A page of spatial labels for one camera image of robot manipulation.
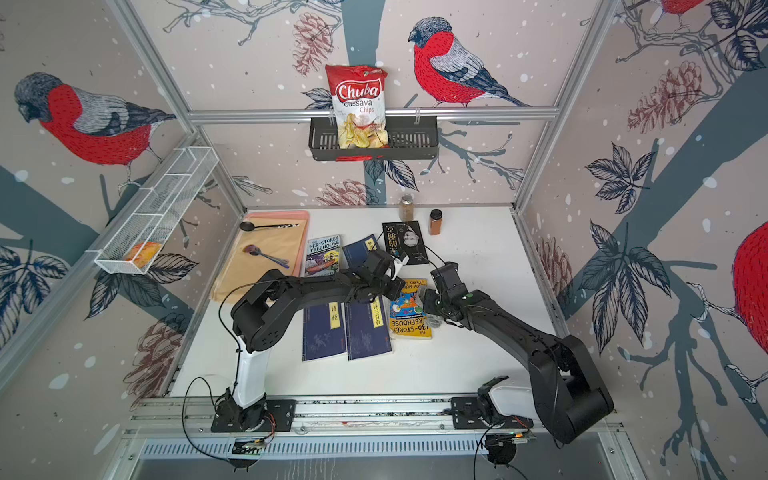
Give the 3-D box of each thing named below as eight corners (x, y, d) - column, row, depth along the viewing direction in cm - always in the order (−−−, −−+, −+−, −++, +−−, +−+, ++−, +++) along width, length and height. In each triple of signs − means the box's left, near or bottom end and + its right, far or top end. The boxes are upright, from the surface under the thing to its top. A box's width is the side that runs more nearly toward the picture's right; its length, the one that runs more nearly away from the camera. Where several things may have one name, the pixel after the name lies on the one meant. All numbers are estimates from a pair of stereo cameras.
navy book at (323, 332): (304, 360, 84) (302, 358, 82) (304, 311, 94) (302, 307, 92) (346, 352, 85) (345, 349, 84) (342, 304, 95) (341, 301, 93)
